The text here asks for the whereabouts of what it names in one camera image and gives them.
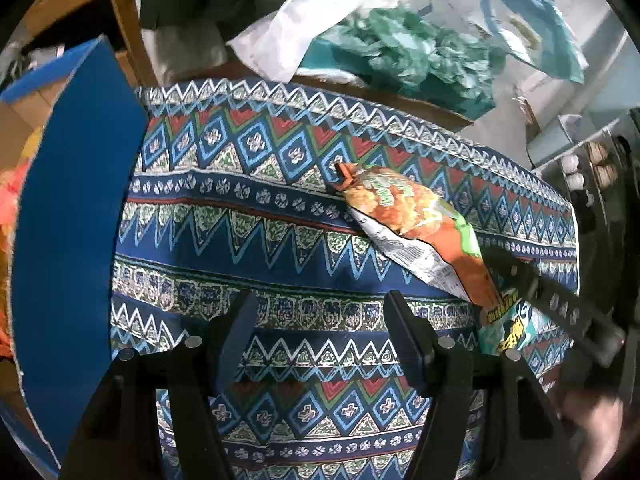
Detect teal anime snack bag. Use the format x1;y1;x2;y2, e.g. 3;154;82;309
477;288;550;356

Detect orange chips snack bag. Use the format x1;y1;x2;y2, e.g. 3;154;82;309
336;162;501;310

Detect blue cardboard box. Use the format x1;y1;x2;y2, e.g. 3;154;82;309
1;37;148;474

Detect orange red snack bag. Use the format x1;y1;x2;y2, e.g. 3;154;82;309
0;159;30;234

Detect person's right hand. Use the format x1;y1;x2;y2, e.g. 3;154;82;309
559;390;624;479

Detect shoe rack with shoes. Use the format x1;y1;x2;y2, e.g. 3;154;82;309
527;108;639;240

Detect blue patterned tablecloth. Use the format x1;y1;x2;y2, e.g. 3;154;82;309
111;78;579;479

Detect teal box of green wrappers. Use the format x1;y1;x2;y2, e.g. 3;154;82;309
300;6;506;120

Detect blue white shopping bag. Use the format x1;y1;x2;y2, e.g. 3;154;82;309
412;0;588;84

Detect white plastic bag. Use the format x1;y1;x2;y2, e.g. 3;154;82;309
228;0;407;82

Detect wooden louvered wardrobe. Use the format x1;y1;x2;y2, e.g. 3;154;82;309
1;0;157;86

